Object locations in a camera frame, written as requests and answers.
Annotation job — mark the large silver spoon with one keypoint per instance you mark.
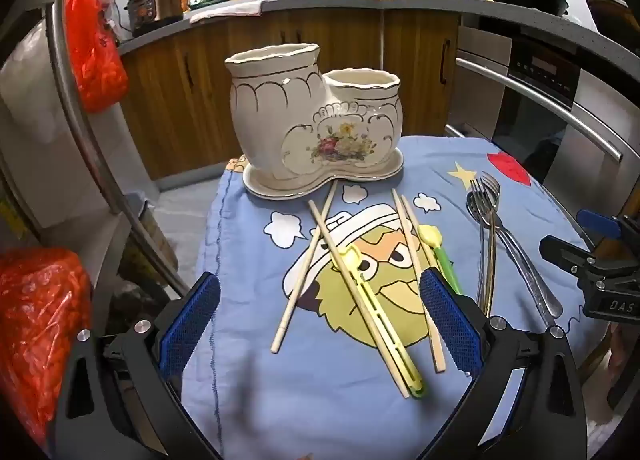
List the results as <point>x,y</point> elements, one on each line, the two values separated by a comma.
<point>530,275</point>

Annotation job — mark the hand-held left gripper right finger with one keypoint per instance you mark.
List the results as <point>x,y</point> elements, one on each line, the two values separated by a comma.
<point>450,325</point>

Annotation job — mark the blue printed blanket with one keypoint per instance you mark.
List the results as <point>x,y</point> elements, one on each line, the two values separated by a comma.
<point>325,390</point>

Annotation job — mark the white floral ceramic utensil holder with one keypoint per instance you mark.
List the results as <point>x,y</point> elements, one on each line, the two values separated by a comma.
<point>265,114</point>

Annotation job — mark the wooden base cabinet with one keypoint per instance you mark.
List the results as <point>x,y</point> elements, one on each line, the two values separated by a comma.
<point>170,99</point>

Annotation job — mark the gold fork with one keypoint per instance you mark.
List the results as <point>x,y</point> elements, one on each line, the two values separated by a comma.
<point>492,250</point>

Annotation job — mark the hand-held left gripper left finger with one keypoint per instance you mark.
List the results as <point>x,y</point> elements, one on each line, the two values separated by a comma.
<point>192,325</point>

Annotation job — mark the white dish towel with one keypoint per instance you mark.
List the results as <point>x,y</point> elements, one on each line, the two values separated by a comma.
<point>225,9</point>

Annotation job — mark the copper electric rice cooker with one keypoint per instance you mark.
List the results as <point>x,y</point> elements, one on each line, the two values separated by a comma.
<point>155,4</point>

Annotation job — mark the silver fork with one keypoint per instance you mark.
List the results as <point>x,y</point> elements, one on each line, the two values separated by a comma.
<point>480,195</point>

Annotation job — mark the grey kitchen countertop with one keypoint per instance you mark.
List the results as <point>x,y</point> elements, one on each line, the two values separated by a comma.
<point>400,4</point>

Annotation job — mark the stainless steel built-in oven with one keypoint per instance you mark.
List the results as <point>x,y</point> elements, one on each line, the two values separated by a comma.
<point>590,139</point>

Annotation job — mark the hanging red plastic bag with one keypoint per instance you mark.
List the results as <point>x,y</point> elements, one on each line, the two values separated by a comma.
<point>97,69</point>

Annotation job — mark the yellow-green plastic utensil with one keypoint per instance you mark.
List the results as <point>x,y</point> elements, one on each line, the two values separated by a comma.
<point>385,335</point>
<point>432,240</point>

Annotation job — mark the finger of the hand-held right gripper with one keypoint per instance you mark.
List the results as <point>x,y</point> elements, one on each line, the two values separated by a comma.
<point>597,226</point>
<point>567,252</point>

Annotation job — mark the bulging red plastic bag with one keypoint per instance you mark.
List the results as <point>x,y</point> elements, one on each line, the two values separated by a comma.
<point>40,330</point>

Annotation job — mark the white ceramic drip tray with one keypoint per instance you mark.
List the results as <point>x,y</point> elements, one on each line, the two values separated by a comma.
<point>280,190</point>

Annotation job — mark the wooden chopstick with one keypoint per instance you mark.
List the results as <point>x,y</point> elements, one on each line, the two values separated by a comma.
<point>320,222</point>
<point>296,290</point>
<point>407,240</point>
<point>412,220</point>

